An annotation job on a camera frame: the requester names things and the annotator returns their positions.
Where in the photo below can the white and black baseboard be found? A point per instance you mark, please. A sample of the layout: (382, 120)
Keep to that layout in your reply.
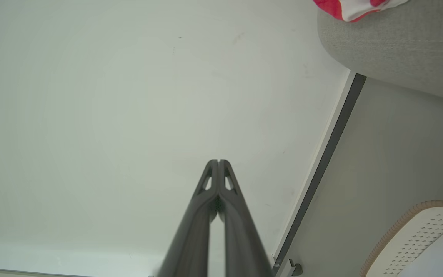
(336, 134)

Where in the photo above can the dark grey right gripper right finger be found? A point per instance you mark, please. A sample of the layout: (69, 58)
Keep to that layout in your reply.
(240, 238)

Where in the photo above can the grey fabric sofa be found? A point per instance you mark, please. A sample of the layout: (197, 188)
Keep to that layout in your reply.
(398, 46)

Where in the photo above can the red and white clothing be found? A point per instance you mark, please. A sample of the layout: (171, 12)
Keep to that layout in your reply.
(346, 9)

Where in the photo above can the grey door stop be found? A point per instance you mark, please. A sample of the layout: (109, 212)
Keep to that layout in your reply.
(295, 268)

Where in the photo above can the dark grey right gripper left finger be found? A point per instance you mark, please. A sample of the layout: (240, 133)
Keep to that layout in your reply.
(190, 238)

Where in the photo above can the white basket with brown rim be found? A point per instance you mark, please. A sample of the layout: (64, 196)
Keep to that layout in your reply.
(410, 238)

